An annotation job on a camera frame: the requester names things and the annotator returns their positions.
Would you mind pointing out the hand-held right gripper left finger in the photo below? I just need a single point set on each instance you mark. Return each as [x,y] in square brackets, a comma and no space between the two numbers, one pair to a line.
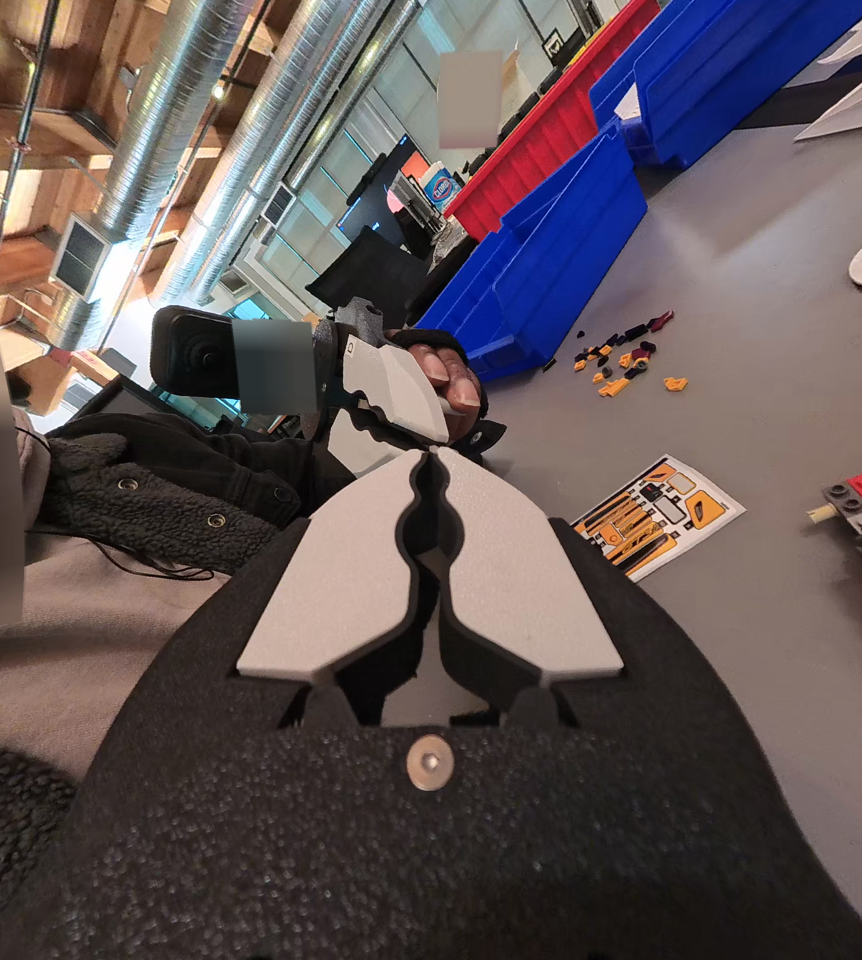
[326,570]

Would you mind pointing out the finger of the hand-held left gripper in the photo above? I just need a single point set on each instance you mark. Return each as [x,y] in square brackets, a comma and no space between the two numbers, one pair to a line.
[363,450]
[393,382]

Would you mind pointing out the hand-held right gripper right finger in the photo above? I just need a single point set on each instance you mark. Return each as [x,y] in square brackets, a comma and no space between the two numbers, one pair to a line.
[521,570]

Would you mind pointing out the orange and black sticker sheet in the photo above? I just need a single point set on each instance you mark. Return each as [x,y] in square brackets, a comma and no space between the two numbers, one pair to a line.
[656,517]

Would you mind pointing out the person's left forearm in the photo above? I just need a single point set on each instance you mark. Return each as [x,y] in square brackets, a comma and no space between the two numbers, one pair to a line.
[213,457]

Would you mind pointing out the grey desk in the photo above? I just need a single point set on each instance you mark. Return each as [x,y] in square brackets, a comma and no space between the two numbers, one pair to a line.
[738,675]

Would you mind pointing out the person's left hand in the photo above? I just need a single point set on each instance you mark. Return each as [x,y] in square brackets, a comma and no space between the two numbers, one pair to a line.
[453,382]

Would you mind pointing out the black standing panel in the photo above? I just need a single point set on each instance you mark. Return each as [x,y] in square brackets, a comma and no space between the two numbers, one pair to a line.
[371,277]

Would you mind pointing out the blue storage bin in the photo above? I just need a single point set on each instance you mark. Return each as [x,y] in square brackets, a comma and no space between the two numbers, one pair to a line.
[611,75]
[738,75]
[551,277]

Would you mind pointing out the wipes canister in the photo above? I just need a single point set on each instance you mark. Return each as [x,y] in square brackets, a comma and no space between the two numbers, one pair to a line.
[442,187]

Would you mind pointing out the small red and black pieces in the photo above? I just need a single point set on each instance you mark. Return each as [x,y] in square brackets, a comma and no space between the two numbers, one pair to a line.
[626,345]

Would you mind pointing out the red storage bin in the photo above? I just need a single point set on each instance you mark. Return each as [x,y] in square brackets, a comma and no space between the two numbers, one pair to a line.
[543,142]

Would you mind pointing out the white paper sheet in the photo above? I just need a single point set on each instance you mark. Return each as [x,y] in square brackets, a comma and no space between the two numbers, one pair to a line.
[630,101]

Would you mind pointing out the silver ventilation duct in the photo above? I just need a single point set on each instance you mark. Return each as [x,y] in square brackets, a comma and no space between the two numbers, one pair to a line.
[281,150]
[153,112]

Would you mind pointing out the small orange bracket brick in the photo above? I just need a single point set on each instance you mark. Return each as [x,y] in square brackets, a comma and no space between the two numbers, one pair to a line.
[675,384]

